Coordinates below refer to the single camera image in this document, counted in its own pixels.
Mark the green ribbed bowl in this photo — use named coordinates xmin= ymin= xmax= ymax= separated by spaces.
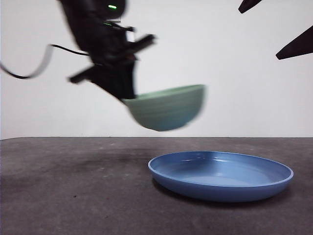
xmin=122 ymin=84 xmax=207 ymax=132

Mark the blue plate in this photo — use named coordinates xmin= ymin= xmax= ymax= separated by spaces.
xmin=148 ymin=151 xmax=294 ymax=203

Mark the black grey flat cable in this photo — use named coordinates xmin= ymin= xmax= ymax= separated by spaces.
xmin=0 ymin=44 xmax=90 ymax=80

